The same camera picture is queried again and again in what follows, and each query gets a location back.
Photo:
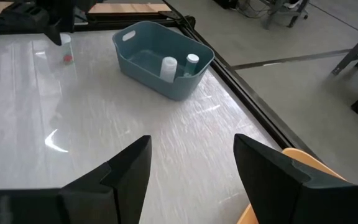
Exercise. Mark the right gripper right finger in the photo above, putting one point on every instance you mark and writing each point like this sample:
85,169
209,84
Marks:
275,193

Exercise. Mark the grey metal cart frame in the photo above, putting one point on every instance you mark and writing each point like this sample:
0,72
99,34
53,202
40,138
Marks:
272,15

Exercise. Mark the yellow plastic bin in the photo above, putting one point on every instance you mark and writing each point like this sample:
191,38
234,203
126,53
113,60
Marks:
309,160

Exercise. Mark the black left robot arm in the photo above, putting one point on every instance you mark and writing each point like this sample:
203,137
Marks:
89,4

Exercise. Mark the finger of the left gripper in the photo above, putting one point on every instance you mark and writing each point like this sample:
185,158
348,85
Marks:
26,17

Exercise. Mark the white opaque medicine bottle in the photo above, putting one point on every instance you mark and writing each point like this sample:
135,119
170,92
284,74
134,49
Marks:
168,68

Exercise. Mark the grey metal rack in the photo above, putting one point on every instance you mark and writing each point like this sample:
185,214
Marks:
353,53

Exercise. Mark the black aluminium table frame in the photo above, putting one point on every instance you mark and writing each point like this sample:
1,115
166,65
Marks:
253,102

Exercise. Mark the teal plastic bin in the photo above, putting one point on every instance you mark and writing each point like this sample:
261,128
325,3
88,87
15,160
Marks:
182,90

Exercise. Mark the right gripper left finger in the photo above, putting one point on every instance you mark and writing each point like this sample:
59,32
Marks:
120,193

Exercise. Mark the teal medicine bottle white cap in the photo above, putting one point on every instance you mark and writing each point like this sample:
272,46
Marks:
192,63

